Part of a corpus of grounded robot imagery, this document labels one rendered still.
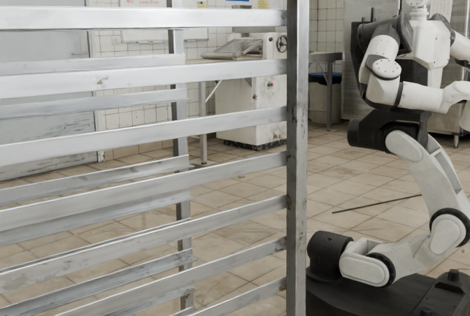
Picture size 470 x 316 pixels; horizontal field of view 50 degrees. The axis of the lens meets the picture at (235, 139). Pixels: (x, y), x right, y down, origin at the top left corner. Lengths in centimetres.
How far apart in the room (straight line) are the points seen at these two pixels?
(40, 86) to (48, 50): 400
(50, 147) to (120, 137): 11
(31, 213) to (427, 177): 145
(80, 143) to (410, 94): 94
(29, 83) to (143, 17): 20
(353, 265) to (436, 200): 42
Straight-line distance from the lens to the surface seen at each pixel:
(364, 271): 209
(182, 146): 135
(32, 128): 472
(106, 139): 78
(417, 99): 144
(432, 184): 192
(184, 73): 83
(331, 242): 217
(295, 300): 109
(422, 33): 179
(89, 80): 76
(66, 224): 126
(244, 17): 90
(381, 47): 157
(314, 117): 679
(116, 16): 78
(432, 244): 194
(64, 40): 481
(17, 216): 77
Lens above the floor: 121
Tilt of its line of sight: 12 degrees down
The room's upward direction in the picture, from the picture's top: 1 degrees counter-clockwise
